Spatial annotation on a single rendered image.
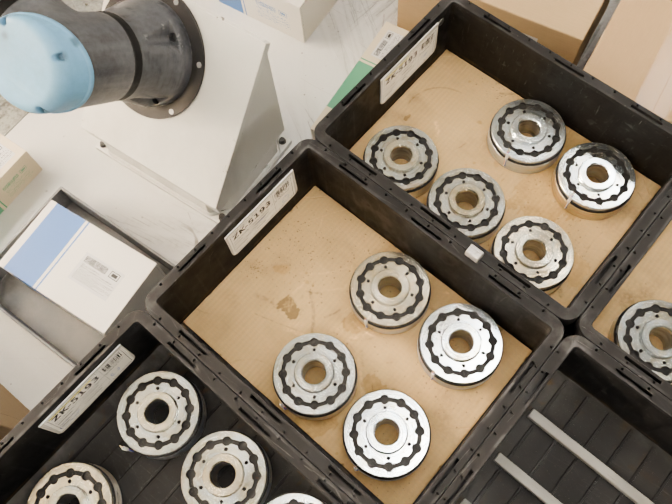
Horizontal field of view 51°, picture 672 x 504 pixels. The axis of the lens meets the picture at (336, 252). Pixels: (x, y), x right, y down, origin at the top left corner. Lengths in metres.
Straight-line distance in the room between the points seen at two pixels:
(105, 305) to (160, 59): 0.34
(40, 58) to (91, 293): 0.33
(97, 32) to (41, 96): 0.11
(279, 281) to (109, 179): 0.41
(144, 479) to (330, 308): 0.31
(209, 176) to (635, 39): 0.65
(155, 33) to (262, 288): 0.37
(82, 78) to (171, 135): 0.22
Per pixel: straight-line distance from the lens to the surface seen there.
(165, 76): 1.00
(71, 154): 1.26
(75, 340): 1.12
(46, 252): 1.08
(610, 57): 1.11
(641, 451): 0.93
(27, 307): 1.17
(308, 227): 0.96
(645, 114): 0.98
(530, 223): 0.94
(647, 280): 0.99
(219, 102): 1.01
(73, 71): 0.89
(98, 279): 1.04
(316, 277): 0.93
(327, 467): 0.77
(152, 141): 1.10
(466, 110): 1.05
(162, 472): 0.91
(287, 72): 1.25
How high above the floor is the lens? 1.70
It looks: 68 degrees down
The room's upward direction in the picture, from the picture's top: 8 degrees counter-clockwise
